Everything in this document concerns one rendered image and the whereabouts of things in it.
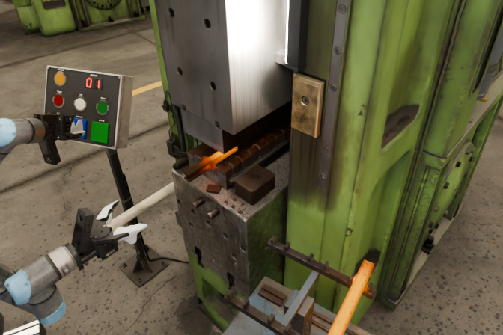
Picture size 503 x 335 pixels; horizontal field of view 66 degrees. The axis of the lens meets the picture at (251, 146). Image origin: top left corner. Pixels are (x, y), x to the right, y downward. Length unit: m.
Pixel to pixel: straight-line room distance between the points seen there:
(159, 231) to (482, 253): 1.89
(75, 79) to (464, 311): 2.08
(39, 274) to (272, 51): 0.85
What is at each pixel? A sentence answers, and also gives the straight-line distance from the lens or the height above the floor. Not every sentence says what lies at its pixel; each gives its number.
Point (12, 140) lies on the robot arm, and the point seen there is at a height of 1.22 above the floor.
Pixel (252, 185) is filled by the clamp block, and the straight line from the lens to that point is 1.26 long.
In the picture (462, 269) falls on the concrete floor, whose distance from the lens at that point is 2.51.
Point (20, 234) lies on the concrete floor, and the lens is 2.84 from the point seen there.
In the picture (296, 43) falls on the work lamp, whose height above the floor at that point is 1.45.
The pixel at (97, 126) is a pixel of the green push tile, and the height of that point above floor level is 1.03.
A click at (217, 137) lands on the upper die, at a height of 1.12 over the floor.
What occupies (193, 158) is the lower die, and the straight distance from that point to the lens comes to 1.41.
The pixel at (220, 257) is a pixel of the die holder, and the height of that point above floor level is 0.61.
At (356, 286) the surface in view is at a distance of 1.08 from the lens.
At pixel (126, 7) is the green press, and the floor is 0.21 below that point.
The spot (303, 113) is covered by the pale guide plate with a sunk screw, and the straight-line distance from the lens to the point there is 1.10.
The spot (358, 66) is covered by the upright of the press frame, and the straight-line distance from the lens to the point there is 0.99.
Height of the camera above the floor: 1.82
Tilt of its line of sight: 36 degrees down
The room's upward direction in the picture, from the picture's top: 2 degrees counter-clockwise
